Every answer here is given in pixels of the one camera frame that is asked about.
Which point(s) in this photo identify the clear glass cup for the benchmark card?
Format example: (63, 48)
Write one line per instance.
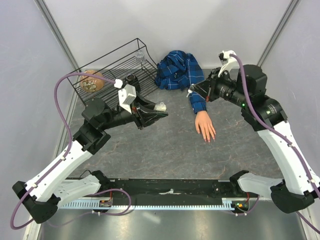
(139, 57)

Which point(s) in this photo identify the black mug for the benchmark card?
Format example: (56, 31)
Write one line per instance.
(132, 80)

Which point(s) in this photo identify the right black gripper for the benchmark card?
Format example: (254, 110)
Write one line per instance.
(212, 81)

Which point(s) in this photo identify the mannequin hand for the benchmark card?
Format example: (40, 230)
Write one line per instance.
(204, 126)

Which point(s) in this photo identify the brown floral ceramic bowl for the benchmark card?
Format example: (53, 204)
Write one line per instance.
(91, 84)

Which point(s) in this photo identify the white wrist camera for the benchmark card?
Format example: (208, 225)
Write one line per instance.
(227, 60)
(126, 96)

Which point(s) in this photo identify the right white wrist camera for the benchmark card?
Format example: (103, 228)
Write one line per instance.
(227, 60)

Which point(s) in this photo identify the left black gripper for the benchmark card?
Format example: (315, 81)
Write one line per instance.
(142, 114)

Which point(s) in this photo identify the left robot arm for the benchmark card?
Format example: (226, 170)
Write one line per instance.
(44, 194)

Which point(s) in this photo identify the blue plaid shirt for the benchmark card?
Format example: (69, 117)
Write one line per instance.
(178, 71)

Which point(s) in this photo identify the blue slotted cable duct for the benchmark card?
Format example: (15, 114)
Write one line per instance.
(96, 204)

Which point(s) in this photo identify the white nail polish cap brush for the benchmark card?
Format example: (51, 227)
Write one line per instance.
(190, 92)

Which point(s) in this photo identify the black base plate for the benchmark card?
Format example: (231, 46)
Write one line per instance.
(177, 191)

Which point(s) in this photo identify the white nail polish bottle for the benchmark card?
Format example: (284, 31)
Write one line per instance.
(160, 106)

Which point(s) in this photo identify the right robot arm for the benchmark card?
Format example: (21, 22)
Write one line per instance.
(296, 190)

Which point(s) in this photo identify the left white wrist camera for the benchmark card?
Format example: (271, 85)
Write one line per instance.
(126, 96)

